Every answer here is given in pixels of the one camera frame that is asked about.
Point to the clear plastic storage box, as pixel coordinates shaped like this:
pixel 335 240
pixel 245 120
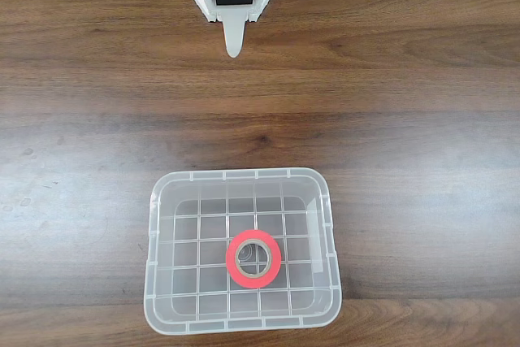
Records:
pixel 195 249

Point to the red tape roll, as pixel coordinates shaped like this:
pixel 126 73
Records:
pixel 233 267

